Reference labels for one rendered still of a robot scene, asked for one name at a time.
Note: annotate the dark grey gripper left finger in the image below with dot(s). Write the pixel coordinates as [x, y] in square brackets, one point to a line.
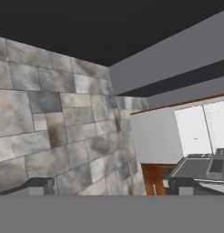
[38, 185]

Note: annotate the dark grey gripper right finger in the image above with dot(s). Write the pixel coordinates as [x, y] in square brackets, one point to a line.
[180, 185]

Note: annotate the grey flat hob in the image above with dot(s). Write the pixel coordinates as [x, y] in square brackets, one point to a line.
[189, 167]

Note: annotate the brown wooden cupboard door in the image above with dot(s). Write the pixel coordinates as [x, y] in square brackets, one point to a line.
[150, 179]

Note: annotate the grey box-shaped small appliance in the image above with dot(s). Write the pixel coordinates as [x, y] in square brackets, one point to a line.
[219, 165]

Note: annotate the white window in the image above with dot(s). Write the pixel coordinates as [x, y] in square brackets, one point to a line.
[195, 130]

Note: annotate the grey wall cupboards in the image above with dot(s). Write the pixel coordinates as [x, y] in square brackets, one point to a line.
[177, 54]

